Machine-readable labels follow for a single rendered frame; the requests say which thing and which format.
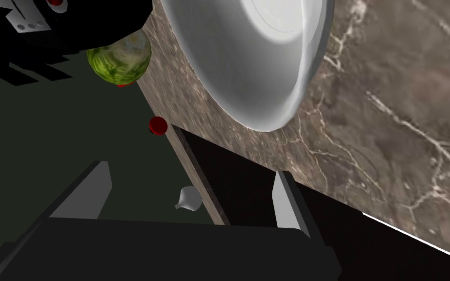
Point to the green lettuce head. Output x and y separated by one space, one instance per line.
120 58

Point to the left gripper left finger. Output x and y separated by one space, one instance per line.
86 195

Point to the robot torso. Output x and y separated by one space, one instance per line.
92 19

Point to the red tomato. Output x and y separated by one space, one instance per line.
124 84
158 126

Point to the white garlic bulb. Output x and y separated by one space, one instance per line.
189 198

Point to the white bowl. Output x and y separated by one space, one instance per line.
240 62

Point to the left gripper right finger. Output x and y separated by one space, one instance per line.
285 207

